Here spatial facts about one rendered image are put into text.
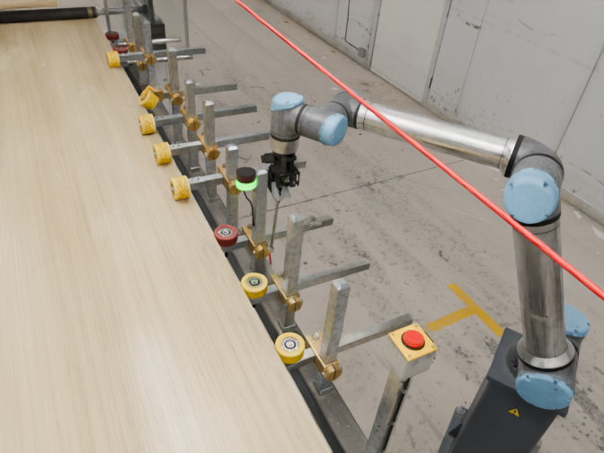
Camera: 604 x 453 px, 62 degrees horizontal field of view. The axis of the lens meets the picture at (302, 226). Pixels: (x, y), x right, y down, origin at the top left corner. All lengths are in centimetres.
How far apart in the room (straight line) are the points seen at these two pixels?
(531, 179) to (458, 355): 155
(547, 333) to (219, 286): 92
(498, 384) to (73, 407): 129
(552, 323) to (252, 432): 83
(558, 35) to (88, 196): 318
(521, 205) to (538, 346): 45
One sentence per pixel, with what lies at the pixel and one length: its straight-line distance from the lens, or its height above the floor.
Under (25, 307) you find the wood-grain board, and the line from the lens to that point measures 159.
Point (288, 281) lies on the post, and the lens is 151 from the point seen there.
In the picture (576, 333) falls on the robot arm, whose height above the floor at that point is 87.
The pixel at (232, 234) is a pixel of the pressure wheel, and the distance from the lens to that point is 169.
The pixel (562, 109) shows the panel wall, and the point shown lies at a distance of 403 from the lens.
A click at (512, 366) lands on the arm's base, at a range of 190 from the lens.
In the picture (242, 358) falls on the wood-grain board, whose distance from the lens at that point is 136.
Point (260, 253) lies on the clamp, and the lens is 170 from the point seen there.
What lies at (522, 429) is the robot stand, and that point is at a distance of 203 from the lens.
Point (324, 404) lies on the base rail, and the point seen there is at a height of 70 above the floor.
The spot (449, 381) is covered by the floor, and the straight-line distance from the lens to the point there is 258.
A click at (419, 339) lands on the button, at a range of 103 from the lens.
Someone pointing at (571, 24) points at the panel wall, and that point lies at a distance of 397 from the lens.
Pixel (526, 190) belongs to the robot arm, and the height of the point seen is 137.
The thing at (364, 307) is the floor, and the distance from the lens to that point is 275.
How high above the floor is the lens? 199
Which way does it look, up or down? 39 degrees down
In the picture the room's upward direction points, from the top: 6 degrees clockwise
